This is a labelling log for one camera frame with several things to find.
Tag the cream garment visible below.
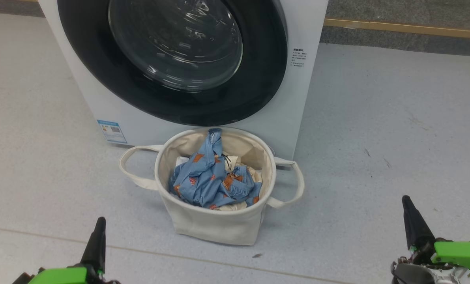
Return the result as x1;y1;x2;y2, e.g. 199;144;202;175
215;152;264;211

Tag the blue energy label sticker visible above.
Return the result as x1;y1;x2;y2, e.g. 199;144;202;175
97;120;127;144

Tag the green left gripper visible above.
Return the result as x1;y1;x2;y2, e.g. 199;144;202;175
28;217;107;284

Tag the white front-load washing machine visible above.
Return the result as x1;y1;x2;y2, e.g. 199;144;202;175
37;0;329;160

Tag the cream canvas laundry basket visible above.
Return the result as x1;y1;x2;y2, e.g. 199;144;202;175
118;127;305;246

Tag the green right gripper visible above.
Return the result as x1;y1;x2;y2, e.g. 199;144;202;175
391;196;470;284

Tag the yellow floor edge strip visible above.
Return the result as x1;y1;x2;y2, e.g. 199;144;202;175
324;18;470;40

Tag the black round glass washer door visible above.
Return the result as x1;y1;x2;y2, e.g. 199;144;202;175
57;0;288;127

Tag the blue printed garment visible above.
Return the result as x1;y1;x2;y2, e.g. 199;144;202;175
169;128;263;209

